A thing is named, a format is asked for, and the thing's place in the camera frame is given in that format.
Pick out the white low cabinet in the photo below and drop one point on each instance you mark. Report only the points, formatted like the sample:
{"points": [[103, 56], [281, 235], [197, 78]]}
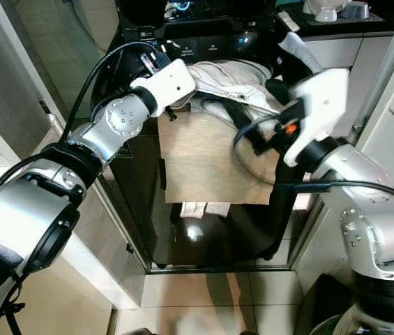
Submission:
{"points": [[315, 237]]}

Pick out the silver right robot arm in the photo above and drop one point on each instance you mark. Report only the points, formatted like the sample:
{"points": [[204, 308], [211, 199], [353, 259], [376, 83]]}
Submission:
{"points": [[378, 230]]}

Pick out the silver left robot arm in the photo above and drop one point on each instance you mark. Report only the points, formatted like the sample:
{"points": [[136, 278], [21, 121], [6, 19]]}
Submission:
{"points": [[29, 209]]}

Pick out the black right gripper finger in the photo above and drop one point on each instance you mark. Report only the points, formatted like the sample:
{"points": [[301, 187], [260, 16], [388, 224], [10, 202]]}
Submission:
{"points": [[279, 92], [257, 139]]}

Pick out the white drawer cabinet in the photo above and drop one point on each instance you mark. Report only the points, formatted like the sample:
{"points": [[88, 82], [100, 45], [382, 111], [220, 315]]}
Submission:
{"points": [[357, 56]]}

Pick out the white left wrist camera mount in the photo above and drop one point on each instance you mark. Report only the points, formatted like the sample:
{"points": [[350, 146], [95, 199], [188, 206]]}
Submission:
{"points": [[169, 84]]}

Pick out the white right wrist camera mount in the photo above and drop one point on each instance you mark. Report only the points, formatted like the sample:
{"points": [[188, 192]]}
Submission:
{"points": [[322, 105]]}

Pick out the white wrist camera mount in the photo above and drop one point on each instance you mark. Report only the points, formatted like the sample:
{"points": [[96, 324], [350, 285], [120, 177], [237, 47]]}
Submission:
{"points": [[169, 84], [322, 105]]}

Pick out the round laundry basket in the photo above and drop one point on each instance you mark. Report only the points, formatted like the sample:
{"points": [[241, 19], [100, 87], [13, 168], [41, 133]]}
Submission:
{"points": [[329, 314]]}

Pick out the light cream garment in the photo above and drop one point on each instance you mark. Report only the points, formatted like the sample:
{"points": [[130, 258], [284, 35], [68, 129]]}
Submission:
{"points": [[214, 164]]}

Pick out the glass sliding door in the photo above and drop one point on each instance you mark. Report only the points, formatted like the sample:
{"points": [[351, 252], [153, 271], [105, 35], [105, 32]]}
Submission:
{"points": [[15, 70]]}

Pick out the black top-load washing machine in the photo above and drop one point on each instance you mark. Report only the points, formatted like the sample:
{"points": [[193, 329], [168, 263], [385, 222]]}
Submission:
{"points": [[224, 237]]}

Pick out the white round countertop object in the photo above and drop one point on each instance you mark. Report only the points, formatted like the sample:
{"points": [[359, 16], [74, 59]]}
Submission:
{"points": [[322, 8]]}

